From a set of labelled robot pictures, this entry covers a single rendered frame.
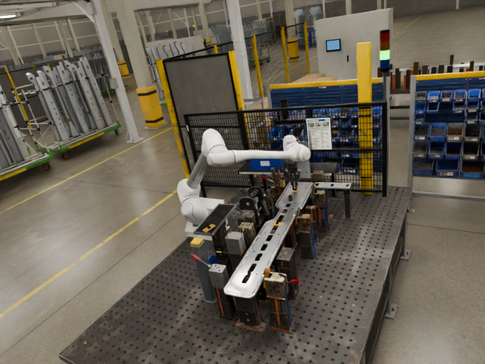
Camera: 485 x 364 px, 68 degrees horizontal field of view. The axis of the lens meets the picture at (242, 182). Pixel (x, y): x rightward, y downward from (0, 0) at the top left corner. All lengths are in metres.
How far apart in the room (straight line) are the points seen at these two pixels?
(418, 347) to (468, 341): 0.35
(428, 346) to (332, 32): 7.27
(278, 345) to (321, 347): 0.23
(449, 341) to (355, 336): 1.15
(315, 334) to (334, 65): 7.62
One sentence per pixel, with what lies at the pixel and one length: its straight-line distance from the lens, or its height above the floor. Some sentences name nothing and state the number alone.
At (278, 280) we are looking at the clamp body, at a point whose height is 1.06.
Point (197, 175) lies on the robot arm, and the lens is 2.81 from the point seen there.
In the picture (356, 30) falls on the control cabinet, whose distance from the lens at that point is 8.93.
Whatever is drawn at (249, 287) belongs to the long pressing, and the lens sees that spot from 2.03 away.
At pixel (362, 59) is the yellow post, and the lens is 3.08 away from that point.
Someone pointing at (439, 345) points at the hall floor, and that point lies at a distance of 3.14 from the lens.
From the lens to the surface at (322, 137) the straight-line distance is 3.24.
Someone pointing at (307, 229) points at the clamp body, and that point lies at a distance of 2.51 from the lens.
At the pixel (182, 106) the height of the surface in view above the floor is 1.34.
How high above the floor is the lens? 2.32
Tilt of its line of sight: 24 degrees down
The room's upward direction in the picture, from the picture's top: 10 degrees counter-clockwise
